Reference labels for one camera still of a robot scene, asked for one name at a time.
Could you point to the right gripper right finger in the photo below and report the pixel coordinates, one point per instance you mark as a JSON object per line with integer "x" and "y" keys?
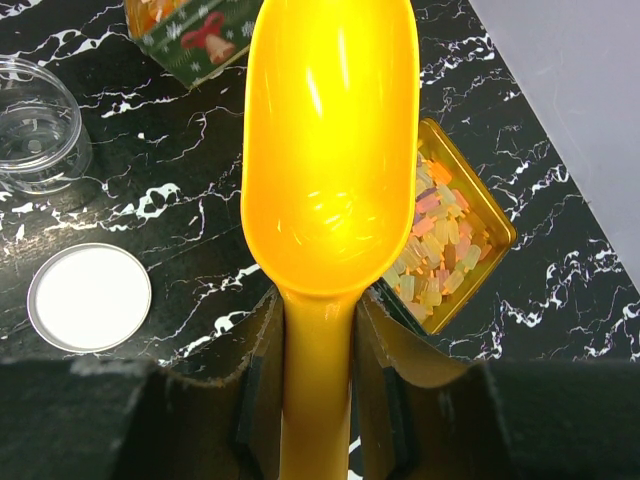
{"x": 424, "y": 415}

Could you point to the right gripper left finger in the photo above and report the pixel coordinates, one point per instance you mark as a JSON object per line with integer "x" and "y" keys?
{"x": 91, "y": 418}

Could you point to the yellow plastic scoop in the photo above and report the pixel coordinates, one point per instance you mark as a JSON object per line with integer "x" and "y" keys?
{"x": 328, "y": 192}

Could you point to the gold tin with lollipops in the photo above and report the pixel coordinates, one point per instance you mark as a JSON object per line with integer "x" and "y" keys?
{"x": 192, "y": 40}

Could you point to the white jar lid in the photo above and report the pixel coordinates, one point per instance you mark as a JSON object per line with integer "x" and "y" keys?
{"x": 89, "y": 298}

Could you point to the gold tin with gummies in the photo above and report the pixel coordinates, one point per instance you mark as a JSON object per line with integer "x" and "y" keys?
{"x": 459, "y": 234}

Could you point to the black marble pattern mat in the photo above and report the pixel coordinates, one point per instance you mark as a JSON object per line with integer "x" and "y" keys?
{"x": 164, "y": 185}

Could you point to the clear plastic jar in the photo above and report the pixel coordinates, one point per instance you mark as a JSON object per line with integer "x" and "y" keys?
{"x": 44, "y": 144}

